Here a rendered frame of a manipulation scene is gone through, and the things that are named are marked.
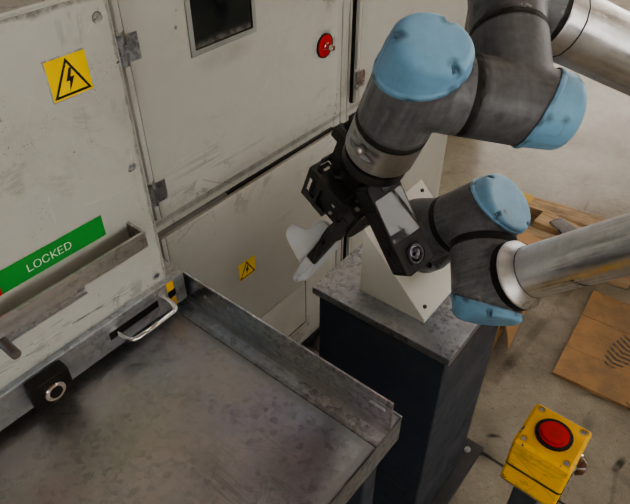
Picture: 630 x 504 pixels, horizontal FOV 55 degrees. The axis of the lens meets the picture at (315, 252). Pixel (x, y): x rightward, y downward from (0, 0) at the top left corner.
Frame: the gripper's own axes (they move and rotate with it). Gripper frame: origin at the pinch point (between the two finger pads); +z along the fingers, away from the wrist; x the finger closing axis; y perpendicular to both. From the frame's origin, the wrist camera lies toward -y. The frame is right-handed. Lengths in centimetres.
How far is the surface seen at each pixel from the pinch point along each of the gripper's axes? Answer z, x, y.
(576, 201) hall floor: 134, -188, -6
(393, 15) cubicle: 40, -84, 58
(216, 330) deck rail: 30.5, 10.7, 9.0
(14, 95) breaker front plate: -9.4, 24.1, 34.6
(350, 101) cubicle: 56, -66, 49
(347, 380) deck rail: 15.7, 4.0, -12.0
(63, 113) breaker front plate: -4.8, 19.5, 33.5
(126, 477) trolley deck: 23.4, 35.0, -3.2
